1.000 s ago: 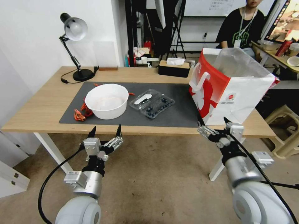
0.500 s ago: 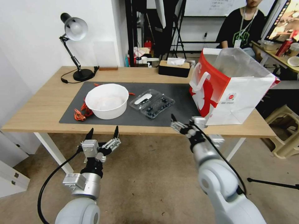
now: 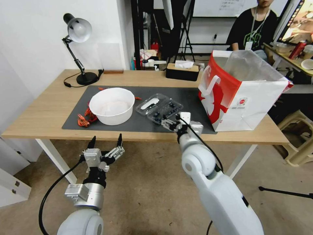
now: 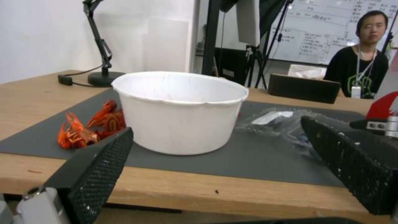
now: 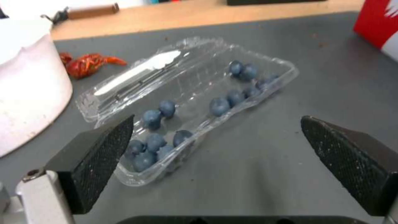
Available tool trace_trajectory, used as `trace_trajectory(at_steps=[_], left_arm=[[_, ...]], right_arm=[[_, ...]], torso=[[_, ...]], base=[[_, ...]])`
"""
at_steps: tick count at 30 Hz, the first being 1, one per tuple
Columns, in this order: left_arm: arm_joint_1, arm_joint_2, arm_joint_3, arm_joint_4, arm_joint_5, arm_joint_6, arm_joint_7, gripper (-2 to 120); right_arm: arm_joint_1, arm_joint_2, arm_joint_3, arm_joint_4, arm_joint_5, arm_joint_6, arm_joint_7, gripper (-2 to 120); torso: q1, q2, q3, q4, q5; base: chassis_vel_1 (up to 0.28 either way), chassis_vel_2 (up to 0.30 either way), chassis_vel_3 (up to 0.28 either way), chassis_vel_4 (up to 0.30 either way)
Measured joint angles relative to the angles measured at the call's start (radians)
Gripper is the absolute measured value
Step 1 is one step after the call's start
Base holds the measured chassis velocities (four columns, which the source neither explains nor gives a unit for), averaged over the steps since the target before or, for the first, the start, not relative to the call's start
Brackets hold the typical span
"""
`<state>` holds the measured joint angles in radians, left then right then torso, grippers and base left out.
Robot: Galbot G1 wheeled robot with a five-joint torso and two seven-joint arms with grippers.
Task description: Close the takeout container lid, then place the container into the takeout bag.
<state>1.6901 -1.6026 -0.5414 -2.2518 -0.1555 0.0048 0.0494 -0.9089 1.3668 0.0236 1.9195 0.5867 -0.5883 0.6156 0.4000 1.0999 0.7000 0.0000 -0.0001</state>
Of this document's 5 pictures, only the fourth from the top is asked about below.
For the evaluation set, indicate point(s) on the clear plastic container lid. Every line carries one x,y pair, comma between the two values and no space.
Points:
273,123

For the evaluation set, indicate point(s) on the dark grey table mat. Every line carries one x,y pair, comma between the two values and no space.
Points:
248,163

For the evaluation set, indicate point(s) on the red white takeout bag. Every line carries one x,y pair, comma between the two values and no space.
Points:
384,105

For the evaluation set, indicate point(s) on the white tissue pack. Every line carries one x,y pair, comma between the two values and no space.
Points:
306,71

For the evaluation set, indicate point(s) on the black tripod stand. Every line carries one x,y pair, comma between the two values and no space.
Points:
256,65

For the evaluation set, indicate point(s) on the white paper takeout container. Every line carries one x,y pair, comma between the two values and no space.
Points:
177,121

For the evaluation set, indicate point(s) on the whiteboard with writing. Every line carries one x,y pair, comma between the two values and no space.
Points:
323,30

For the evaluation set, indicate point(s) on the black lamp power adapter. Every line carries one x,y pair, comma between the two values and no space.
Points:
65,79

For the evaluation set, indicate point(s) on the black desk lamp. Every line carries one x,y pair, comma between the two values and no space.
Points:
101,46

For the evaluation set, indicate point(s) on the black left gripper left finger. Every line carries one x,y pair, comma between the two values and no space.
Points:
93,177

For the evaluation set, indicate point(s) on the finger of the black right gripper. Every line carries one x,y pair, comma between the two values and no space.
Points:
377,126

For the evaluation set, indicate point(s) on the black upright post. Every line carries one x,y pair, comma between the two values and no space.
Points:
211,37

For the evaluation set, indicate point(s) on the person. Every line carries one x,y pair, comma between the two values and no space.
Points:
360,67

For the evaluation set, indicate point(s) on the white hanging panel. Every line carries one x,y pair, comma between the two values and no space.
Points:
248,21

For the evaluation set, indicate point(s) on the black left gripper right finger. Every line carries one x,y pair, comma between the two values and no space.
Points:
357,163

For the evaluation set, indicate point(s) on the red toy crayfish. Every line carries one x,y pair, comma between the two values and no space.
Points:
77,137
108,117

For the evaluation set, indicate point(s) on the black rectangular box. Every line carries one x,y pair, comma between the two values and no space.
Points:
303,88

